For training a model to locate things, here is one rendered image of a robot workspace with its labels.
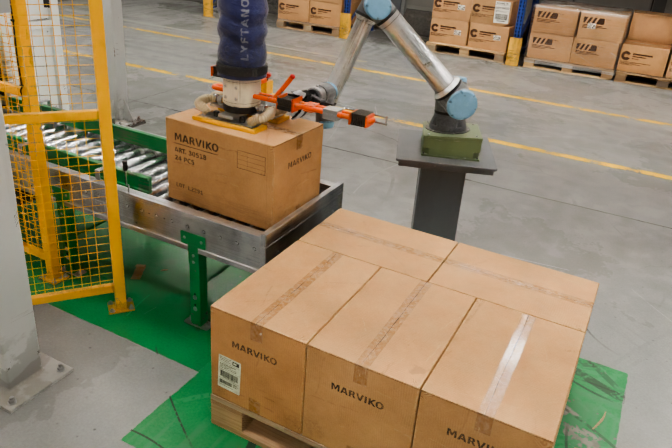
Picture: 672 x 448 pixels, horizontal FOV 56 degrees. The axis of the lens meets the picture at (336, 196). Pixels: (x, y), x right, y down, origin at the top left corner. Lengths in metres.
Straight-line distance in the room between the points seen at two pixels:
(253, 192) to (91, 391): 1.05
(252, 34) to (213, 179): 0.66
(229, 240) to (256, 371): 0.67
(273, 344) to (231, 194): 0.87
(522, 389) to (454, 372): 0.21
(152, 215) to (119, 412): 0.87
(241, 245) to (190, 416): 0.71
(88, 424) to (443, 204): 1.96
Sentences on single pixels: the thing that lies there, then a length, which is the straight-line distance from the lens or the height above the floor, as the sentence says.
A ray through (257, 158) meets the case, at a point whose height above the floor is 0.87.
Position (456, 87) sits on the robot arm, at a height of 1.13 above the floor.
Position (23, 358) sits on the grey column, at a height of 0.12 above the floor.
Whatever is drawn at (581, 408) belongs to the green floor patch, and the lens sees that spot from 3.01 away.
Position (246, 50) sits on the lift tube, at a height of 1.28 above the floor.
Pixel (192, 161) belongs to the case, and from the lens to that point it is 2.94.
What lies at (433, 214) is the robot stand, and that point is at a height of 0.41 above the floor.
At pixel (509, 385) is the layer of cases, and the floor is 0.54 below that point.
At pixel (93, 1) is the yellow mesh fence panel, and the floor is 1.46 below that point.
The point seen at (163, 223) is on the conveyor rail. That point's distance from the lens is 2.99.
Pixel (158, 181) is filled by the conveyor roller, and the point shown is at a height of 0.54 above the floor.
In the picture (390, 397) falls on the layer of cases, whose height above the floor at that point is 0.47.
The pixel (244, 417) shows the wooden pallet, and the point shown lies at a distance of 2.55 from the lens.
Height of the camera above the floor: 1.84
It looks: 24 degrees down
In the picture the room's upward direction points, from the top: 4 degrees clockwise
